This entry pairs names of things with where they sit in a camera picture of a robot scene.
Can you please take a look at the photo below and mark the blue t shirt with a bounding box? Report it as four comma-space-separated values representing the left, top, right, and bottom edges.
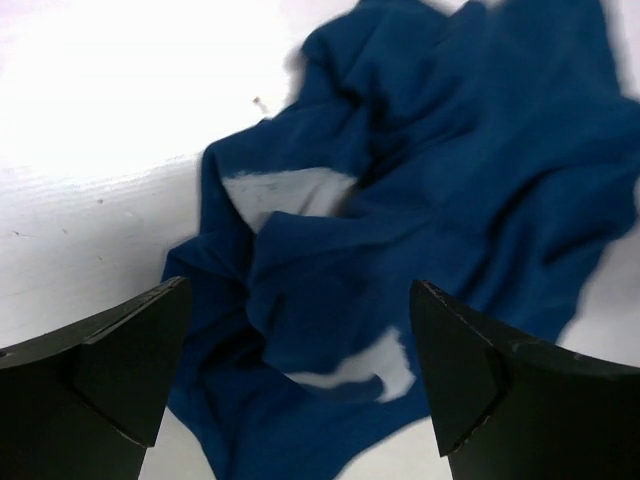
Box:
164, 1, 639, 479

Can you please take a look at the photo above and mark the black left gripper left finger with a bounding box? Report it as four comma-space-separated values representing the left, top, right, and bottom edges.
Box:
1, 278, 192, 480

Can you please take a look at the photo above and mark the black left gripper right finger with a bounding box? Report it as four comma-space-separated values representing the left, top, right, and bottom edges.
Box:
410, 281, 639, 480

